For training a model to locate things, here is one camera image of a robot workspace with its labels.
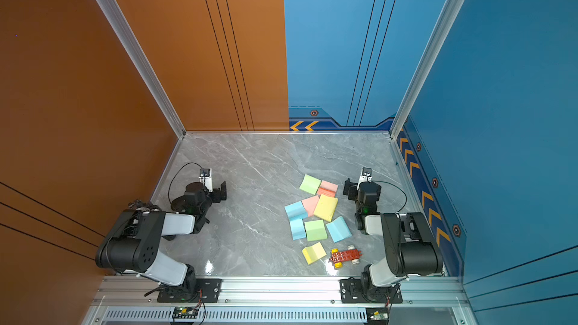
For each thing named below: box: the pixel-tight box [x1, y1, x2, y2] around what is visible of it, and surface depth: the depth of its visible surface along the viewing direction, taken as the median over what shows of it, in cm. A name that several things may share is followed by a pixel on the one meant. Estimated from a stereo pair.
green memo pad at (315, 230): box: [304, 219, 329, 242], surface depth 88 cm
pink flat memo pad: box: [301, 195, 320, 218], surface depth 96 cm
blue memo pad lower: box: [289, 218, 307, 241], surface depth 89 cm
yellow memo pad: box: [313, 194, 339, 222], surface depth 94 cm
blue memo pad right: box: [325, 215, 353, 243], surface depth 87 cm
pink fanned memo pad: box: [317, 179, 339, 198], surface depth 98 cm
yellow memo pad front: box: [301, 241, 327, 265], surface depth 82 cm
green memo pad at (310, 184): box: [298, 173, 322, 196], surface depth 101 cm
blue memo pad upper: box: [284, 200, 308, 222], surface depth 93 cm
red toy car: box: [328, 244, 363, 269], surface depth 81 cm
